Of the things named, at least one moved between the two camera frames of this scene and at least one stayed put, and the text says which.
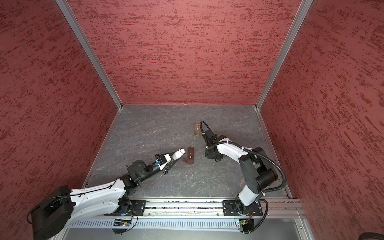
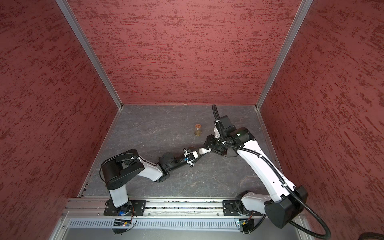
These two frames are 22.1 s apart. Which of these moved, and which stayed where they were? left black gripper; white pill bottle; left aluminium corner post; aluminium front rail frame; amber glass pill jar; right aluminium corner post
Moved: white pill bottle; left black gripper
Stayed: right aluminium corner post; left aluminium corner post; amber glass pill jar; aluminium front rail frame
